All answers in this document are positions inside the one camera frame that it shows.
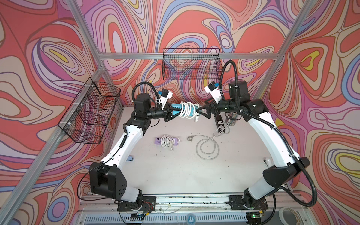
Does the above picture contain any metal cup of pens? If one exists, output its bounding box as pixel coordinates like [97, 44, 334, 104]
[226, 112, 242, 122]

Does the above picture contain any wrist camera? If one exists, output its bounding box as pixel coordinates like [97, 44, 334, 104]
[204, 81, 222, 104]
[158, 89, 173, 110]

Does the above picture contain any purple power strip with cord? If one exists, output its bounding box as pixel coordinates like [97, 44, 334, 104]
[154, 135, 181, 151]

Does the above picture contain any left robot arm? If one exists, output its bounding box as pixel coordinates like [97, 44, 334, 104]
[88, 82, 177, 204]

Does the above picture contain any black wire basket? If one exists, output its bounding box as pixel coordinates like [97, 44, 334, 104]
[58, 78, 121, 144]
[162, 47, 222, 82]

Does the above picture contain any black wire basket back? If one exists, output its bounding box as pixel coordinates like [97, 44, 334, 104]
[162, 47, 222, 82]

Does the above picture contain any aluminium frame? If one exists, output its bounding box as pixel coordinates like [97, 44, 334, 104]
[0, 0, 321, 225]

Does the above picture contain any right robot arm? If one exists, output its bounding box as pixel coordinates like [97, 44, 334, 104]
[197, 60, 318, 210]

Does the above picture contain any black power strip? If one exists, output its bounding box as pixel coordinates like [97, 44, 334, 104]
[215, 114, 226, 134]

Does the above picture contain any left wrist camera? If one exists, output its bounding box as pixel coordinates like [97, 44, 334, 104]
[158, 89, 173, 110]

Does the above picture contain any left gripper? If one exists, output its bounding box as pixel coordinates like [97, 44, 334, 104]
[144, 103, 182, 125]

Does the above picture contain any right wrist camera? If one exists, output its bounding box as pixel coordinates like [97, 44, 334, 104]
[204, 81, 222, 104]

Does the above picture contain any black wire basket left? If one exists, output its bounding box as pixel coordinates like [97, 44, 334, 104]
[58, 78, 121, 144]

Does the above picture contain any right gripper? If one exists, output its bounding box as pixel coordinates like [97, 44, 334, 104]
[196, 96, 239, 120]

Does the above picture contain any blue power strip with cord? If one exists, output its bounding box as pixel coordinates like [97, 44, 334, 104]
[171, 102, 200, 122]

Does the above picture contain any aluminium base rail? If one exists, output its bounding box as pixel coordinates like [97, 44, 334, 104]
[71, 192, 317, 225]

